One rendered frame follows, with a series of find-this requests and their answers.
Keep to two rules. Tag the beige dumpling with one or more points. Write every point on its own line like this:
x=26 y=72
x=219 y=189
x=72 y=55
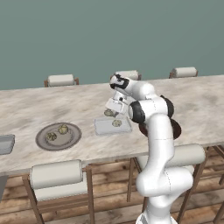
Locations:
x=63 y=129
x=51 y=136
x=108 y=112
x=117 y=123

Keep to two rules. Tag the grey tupperware container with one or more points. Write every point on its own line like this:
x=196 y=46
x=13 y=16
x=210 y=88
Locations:
x=105 y=127
x=5 y=143

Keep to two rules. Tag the grey round plate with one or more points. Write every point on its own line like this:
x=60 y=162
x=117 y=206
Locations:
x=71 y=137

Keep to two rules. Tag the wooden chair with white cushion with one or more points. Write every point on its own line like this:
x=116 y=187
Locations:
x=57 y=175
x=61 y=80
x=183 y=71
x=188 y=156
x=130 y=74

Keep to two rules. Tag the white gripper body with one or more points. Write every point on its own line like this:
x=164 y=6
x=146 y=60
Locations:
x=116 y=106

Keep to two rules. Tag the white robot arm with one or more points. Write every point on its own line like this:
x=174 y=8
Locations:
x=159 y=137

